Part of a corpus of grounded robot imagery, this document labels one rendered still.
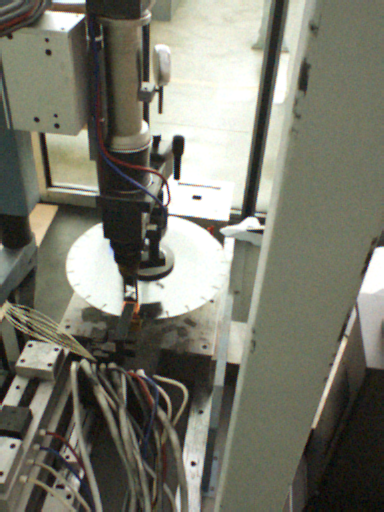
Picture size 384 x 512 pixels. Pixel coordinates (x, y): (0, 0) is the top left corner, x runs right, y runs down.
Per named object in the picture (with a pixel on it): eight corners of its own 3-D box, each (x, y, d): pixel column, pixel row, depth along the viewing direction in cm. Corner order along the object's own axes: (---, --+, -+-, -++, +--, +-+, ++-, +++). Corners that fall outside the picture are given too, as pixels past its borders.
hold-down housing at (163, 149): (147, 224, 98) (147, 122, 85) (171, 229, 97) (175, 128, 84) (136, 241, 94) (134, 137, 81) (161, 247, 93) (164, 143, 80)
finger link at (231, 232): (227, 218, 102) (274, 232, 100) (218, 235, 97) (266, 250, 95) (230, 205, 100) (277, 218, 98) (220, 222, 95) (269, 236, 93)
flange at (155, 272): (181, 273, 106) (182, 263, 105) (127, 282, 103) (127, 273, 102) (166, 240, 114) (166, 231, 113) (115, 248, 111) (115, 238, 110)
